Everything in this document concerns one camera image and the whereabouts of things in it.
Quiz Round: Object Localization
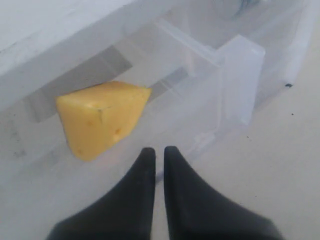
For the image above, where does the yellow cheese wedge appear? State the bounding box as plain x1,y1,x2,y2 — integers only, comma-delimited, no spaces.
55,81,152,162

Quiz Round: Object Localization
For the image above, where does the white plastic drawer cabinet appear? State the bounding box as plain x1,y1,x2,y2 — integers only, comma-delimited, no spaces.
0,0,313,118

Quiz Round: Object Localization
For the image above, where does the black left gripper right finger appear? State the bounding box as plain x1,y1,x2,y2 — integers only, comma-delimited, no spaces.
163,146,283,240

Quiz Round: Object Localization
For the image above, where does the clear drawer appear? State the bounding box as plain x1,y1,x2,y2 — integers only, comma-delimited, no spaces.
0,19,266,240

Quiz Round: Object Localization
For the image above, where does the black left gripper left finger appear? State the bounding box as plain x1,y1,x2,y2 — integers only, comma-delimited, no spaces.
47,147,156,240

